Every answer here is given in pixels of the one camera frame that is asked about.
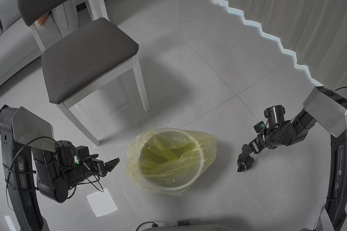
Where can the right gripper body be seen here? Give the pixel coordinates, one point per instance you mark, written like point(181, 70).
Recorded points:
point(254, 146)

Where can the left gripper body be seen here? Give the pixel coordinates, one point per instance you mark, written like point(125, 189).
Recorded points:
point(99, 167)

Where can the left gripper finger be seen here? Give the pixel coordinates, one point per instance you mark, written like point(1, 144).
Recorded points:
point(111, 164)

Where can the black plastic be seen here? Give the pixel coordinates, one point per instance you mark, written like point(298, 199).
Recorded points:
point(245, 165)

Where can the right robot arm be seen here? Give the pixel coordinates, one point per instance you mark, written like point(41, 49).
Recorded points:
point(325, 108)

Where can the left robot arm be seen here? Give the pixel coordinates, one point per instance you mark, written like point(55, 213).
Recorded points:
point(16, 170)

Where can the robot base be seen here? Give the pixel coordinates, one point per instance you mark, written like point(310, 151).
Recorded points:
point(184, 227)

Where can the yellow plastic bag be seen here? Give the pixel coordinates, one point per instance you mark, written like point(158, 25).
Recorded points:
point(162, 152)

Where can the white trash bin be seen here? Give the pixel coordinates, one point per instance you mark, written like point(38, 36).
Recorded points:
point(173, 185)

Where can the white chair grey seat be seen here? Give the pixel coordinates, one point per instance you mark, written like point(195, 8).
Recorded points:
point(86, 54)

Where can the pale grey sofa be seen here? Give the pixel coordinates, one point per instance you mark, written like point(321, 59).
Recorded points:
point(13, 43)

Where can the pale grey cushion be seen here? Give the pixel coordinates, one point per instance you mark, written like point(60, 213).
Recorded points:
point(65, 18)

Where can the orange cushion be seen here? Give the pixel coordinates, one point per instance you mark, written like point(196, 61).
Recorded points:
point(43, 20)

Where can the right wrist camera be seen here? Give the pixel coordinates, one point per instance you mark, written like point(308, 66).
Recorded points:
point(259, 126)

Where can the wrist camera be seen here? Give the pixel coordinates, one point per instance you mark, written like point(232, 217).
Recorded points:
point(81, 152)
point(259, 126)

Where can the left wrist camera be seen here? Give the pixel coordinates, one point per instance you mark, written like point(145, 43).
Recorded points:
point(81, 152)

